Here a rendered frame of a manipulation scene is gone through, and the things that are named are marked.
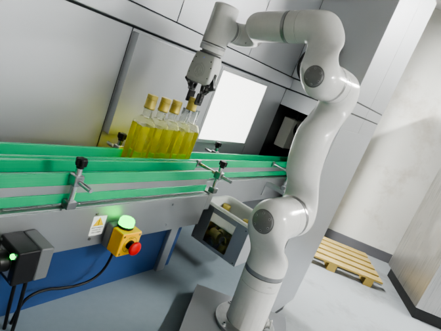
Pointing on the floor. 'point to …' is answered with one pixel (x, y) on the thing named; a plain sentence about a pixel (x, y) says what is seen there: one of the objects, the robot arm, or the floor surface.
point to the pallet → (347, 261)
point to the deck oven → (421, 260)
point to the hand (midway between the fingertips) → (194, 97)
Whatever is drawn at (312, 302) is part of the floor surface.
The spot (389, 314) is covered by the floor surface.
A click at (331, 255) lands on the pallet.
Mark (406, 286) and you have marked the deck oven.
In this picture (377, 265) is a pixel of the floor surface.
